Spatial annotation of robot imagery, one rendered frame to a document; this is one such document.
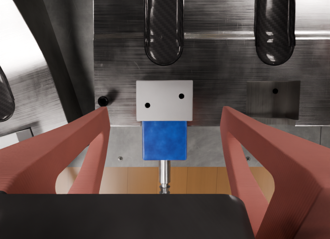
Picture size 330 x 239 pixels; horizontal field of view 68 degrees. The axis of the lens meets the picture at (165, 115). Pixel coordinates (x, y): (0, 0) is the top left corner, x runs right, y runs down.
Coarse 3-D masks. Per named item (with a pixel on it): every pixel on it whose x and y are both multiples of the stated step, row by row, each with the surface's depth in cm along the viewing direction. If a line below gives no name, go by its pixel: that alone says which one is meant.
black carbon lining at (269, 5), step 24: (144, 0) 24; (168, 0) 24; (264, 0) 24; (288, 0) 24; (144, 24) 24; (168, 24) 24; (264, 24) 24; (288, 24) 24; (168, 48) 24; (264, 48) 24; (288, 48) 24
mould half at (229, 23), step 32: (96, 0) 24; (128, 0) 24; (192, 0) 24; (224, 0) 24; (320, 0) 24; (96, 32) 24; (128, 32) 24; (192, 32) 24; (224, 32) 24; (320, 32) 24; (96, 64) 24; (128, 64) 24; (192, 64) 24; (224, 64) 24; (256, 64) 24; (288, 64) 24; (320, 64) 24; (96, 96) 24; (128, 96) 24; (224, 96) 24; (320, 96) 24
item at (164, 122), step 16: (144, 80) 21; (160, 80) 21; (176, 80) 21; (144, 96) 21; (160, 96) 21; (176, 96) 21; (192, 96) 22; (144, 112) 22; (160, 112) 22; (176, 112) 22; (144, 128) 23; (160, 128) 23; (176, 128) 23; (144, 144) 23; (160, 144) 23; (176, 144) 23; (160, 160) 24; (160, 176) 24; (160, 192) 25
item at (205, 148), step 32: (64, 0) 32; (64, 32) 32; (128, 128) 34; (192, 128) 34; (288, 128) 34; (320, 128) 34; (128, 160) 34; (192, 160) 34; (224, 160) 34; (256, 160) 34
